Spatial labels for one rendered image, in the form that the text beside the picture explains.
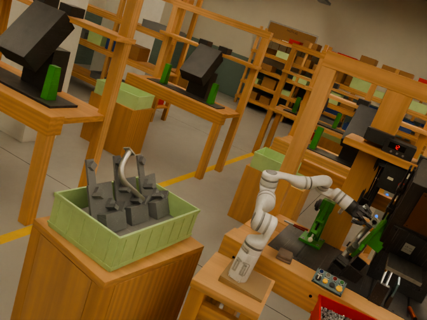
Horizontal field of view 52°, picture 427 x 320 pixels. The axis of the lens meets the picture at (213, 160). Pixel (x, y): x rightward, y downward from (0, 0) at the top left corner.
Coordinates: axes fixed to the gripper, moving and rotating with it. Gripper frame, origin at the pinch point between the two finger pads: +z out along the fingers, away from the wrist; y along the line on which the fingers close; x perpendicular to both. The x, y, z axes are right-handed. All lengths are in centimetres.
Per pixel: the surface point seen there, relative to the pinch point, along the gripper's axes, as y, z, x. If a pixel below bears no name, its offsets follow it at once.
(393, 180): 26.0, -5.0, -4.7
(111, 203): -89, -97, -17
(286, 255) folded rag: -43.5, -21.4, 3.0
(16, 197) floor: -118, -219, 140
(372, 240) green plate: -10.2, 4.9, -5.1
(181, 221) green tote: -69, -70, -4
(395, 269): -21.5, 18.5, -19.5
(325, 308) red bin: -55, 6, -12
